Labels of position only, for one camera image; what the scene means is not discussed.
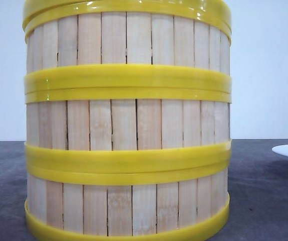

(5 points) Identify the bamboo steamer basket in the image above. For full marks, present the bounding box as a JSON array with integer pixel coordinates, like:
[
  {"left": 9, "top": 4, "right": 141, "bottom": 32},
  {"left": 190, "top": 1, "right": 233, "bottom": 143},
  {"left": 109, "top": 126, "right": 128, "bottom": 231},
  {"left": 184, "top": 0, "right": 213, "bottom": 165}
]
[
  {"left": 25, "top": 169, "right": 229, "bottom": 240},
  {"left": 23, "top": 3, "right": 231, "bottom": 103},
  {"left": 25, "top": 99, "right": 231, "bottom": 179}
]

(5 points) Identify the bamboo steamer lid yellow rim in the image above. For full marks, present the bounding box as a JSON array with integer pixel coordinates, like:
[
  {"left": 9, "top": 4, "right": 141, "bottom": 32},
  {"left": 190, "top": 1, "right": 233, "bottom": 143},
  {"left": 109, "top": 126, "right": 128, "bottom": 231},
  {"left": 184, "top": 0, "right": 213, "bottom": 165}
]
[{"left": 22, "top": 1, "right": 232, "bottom": 29}]

